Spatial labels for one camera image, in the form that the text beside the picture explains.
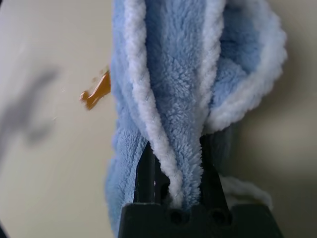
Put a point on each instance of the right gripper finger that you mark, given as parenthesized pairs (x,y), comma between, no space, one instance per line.
(213,158)

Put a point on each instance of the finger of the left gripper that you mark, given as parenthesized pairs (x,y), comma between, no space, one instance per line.
(146,178)

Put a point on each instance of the large brown liquid spill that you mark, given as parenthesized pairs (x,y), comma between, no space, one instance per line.
(99,93)

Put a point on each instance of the light blue fluffy rag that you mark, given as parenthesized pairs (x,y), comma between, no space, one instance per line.
(173,74)

